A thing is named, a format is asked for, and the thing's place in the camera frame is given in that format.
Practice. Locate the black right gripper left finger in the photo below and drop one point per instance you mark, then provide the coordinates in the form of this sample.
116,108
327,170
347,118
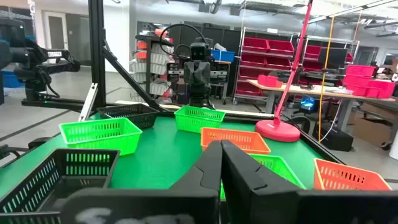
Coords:
199,196

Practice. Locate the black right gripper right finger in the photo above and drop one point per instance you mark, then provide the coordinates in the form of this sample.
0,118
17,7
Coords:
255,199

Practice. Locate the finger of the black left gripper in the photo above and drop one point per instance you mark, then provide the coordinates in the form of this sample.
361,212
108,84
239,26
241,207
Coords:
194,74
201,74

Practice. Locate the green plastic basket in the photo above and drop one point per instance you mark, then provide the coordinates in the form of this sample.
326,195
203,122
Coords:
280,168
192,124
102,146

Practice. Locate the orange plastic basket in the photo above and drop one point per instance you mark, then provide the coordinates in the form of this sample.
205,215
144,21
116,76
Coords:
245,140
342,177

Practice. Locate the black plastic basket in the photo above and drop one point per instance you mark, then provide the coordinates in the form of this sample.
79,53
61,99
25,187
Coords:
140,119
77,183

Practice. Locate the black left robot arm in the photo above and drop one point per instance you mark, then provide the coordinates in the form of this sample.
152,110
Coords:
199,93

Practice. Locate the black workbench cabinet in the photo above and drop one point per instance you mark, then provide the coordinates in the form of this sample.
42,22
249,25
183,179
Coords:
220,81

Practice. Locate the blue storage bin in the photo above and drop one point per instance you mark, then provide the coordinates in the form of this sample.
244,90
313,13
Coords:
11,79
223,56

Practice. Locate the rack of small parts bins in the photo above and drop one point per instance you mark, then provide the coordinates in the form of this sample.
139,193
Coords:
155,62

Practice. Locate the red storage bin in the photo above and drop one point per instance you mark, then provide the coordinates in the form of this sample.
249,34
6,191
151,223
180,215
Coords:
253,60
280,47
251,74
255,45
311,65
248,88
312,52
279,63

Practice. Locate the pink storage bin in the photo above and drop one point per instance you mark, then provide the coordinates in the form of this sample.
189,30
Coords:
382,89
360,71
356,81
270,81

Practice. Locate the red desk lamp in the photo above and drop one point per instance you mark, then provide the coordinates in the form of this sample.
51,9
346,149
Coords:
276,130

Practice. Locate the black office chair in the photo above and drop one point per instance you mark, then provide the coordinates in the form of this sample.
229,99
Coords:
301,121

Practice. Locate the black floor box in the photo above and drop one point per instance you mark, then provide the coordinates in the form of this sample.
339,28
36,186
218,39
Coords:
334,138

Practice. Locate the blue-lit computer case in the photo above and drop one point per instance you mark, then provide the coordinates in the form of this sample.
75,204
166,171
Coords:
308,103

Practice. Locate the wooden work table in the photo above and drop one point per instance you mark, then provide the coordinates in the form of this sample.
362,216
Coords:
311,90

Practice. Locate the black computer monitor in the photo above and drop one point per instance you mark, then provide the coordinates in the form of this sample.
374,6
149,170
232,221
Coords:
332,58

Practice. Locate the cardboard box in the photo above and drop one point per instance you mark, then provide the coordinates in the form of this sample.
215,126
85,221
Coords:
373,130

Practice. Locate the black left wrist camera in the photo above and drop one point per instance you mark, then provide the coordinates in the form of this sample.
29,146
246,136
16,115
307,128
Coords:
199,51

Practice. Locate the black diagonal frame strut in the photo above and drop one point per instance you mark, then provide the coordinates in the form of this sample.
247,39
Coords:
130,77

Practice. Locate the black vertical frame post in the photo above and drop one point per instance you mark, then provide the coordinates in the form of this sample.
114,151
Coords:
97,46

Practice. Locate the silver metal bracket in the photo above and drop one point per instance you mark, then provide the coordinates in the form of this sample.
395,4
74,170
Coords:
88,102

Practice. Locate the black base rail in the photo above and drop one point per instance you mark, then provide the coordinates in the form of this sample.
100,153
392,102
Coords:
56,104

